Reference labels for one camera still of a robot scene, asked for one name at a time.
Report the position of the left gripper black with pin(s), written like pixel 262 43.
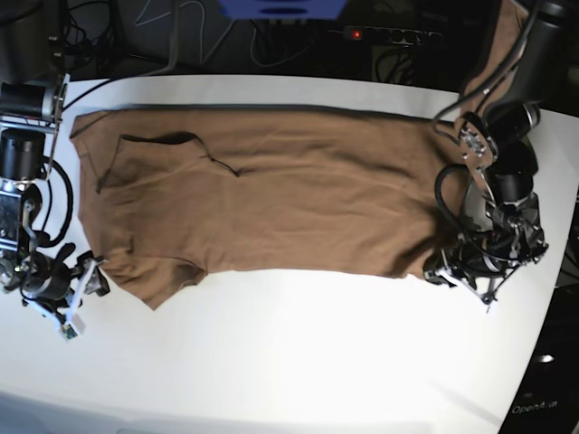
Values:
pixel 464 261

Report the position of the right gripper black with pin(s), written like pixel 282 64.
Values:
pixel 47 281

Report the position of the tan brown T-shirt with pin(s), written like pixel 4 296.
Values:
pixel 170 196

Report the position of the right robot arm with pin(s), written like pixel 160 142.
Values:
pixel 33 88

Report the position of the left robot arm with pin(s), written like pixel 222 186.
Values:
pixel 523 57

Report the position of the black power strip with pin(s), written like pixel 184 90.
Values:
pixel 395 36

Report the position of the blue box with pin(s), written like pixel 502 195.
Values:
pixel 282 9

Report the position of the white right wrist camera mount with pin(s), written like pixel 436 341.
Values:
pixel 66 320

